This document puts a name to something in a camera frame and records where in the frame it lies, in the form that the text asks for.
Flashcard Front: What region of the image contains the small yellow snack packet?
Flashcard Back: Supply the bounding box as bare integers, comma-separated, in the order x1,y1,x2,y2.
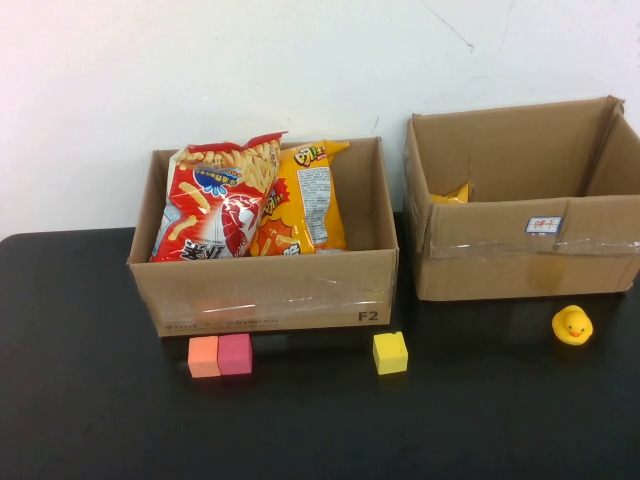
430,181,472,204

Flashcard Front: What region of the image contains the cardboard box with F2 print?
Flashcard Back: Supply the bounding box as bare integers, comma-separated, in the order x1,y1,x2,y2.
126,136,400,340

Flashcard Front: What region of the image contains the pink foam cube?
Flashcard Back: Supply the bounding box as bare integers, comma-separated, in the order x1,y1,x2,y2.
217,333,254,376

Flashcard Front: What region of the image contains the yellow rubber duck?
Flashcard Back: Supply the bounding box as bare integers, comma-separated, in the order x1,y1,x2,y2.
551,305,594,346

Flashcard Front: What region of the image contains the large orange fries snack bag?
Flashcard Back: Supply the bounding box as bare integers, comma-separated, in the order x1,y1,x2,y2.
248,139,351,257

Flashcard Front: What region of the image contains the white blue label sticker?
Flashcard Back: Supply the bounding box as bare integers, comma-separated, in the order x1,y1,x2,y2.
524,215,564,235

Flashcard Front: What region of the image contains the orange foam cube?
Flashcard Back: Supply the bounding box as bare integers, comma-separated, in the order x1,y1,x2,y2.
187,335,222,379

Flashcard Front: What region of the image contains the cardboard box with label sticker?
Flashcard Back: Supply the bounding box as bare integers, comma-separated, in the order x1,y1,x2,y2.
403,95,640,302

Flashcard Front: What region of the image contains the yellow foam cube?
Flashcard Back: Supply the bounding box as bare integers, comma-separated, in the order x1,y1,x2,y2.
372,331,409,376

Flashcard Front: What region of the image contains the red shrimp chips bag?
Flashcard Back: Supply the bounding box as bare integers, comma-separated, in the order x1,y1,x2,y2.
148,130,290,263

